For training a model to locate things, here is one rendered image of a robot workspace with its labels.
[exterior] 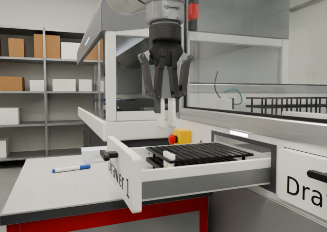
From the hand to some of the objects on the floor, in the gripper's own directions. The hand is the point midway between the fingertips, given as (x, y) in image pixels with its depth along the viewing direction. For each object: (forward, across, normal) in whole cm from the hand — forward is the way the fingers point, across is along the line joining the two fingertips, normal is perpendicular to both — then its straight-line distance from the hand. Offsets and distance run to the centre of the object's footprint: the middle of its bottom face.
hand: (166, 113), depth 66 cm
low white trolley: (+100, -10, +44) cm, 110 cm away
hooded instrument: (+102, +56, +176) cm, 211 cm away
